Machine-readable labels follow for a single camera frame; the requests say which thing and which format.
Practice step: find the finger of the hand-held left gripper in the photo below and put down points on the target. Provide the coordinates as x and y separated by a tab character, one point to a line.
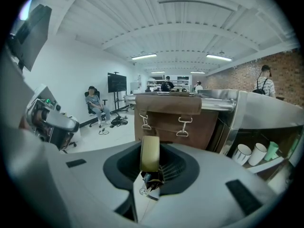
64	122

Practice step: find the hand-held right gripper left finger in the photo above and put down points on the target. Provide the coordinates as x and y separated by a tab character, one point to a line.
71	186

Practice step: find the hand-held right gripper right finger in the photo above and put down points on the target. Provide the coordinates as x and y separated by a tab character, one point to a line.
213	186

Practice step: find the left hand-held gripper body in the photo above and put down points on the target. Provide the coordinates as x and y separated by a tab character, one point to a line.
44	95

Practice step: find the beige tape roll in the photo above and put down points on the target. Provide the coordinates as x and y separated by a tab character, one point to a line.
149	153

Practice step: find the person's left forearm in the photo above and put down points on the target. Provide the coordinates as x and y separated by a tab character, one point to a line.
25	124

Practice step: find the brown canvas laundry cart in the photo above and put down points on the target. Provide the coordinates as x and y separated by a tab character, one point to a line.
215	136

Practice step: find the steel cart with brown bag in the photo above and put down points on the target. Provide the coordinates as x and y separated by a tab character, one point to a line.
261	108

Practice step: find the person's left hand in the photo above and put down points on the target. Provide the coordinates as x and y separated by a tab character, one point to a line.
40	117

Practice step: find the black office chair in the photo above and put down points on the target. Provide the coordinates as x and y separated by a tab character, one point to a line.
88	108

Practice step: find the black gear bag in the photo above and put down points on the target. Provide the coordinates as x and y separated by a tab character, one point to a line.
118	121

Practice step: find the black monitor stand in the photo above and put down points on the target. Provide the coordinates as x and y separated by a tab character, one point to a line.
117	102

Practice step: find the large black monitor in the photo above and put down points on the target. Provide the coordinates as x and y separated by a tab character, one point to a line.
116	82

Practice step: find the mint green cup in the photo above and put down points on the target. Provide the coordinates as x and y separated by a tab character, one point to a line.
272	151

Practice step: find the long ceiling light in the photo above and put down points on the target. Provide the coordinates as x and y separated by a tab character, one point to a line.
144	56
218	57
158	72
197	72

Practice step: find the black backpack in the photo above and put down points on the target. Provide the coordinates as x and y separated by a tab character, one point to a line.
260	88

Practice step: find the white shelving unit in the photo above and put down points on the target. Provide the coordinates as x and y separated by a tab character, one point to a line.
183	78

